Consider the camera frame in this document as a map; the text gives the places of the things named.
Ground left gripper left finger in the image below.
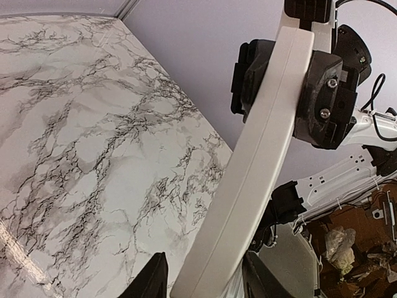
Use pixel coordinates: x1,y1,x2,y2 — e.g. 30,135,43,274
122,252,168,298

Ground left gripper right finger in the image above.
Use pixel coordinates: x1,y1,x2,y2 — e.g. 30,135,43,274
242,251,292,298

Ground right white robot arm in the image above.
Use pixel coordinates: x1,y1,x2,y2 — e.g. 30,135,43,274
170,1,377,297

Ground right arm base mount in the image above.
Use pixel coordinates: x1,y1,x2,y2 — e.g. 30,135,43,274
249,181,306,252

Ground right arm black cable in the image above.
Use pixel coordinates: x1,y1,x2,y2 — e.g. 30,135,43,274
359,73,387,116

